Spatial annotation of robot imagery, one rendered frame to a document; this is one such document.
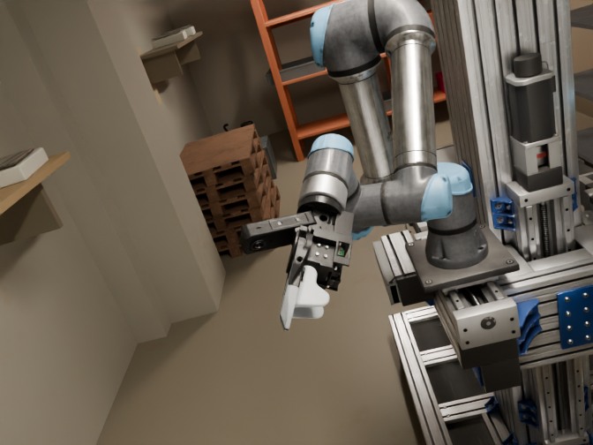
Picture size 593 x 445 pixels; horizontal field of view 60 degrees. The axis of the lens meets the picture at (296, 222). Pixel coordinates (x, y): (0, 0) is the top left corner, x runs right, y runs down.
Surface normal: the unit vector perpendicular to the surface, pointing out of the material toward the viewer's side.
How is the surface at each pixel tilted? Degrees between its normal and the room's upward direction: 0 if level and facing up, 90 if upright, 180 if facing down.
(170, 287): 90
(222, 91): 90
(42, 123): 90
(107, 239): 90
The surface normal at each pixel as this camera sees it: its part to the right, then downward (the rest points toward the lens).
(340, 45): -0.27, 0.58
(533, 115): 0.02, 0.42
